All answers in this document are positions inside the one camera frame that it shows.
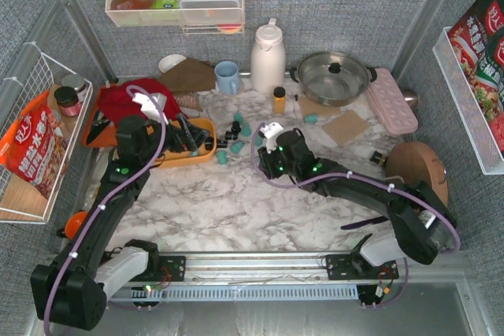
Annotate orange plastic storage basket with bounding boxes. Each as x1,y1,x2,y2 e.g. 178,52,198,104
154,117,217,168

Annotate black coffee capsule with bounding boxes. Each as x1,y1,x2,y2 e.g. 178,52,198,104
231,121,241,135
205,136,214,151

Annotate teal coffee capsule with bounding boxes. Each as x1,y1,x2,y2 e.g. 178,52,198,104
304,114,318,124
241,123,252,137
233,113,243,123
230,141,244,154
216,150,228,165

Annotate red cloth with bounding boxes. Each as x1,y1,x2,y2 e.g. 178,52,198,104
98,78,181,123

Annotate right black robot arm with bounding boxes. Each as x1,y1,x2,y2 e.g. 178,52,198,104
251,122,461,267

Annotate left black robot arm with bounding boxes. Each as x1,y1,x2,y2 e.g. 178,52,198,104
31,113,210,334

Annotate striped pink cloth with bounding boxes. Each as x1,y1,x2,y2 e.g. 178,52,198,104
174,93,204,113

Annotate small orange juice bottle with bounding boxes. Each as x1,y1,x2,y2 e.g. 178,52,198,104
272,87,286,114

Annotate brown cork coaster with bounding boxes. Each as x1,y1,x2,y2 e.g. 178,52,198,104
298,96,341,118
323,110,369,146

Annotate orange plastic tray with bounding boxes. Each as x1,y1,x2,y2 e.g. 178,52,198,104
81,82,117,149

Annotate white small bowl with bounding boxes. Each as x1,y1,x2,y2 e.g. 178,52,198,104
158,54,187,73

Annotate light blue mug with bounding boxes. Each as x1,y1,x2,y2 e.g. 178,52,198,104
214,61,242,95

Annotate black kitchen knife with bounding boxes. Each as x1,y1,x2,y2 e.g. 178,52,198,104
86,119,111,146

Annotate stainless steel pot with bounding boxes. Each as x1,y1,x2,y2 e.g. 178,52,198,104
289,52,377,107

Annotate white thermos jug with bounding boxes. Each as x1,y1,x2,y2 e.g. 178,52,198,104
250,18,286,95

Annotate silver lid jar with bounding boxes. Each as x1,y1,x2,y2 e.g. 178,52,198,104
61,74,87,94

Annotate dark lid glass jar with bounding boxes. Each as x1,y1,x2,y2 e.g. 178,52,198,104
54,86,82,117

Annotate pink egg tray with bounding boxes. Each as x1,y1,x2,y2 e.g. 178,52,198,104
365,67,418,135

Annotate orange plastic cup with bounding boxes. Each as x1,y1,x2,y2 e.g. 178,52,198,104
57,211,88,240

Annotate clear plastic food containers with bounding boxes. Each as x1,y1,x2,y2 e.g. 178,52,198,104
179,0,242,25

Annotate round wooden board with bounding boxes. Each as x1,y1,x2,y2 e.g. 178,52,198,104
385,142,449,206

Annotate red snack bag left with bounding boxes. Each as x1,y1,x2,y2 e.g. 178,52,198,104
1,90,67,198

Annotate red seasoning bag right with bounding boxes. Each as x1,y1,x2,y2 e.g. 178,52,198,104
447,0,504,124

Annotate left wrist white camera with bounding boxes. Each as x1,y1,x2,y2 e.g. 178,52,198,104
133,92,169,124

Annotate purple handled knife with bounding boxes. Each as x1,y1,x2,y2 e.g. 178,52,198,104
341,216,388,231

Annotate white wire rack left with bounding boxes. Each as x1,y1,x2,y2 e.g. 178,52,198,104
1,42,94,224

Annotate white wire basket right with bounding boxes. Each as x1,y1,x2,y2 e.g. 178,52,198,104
432,27,503,175

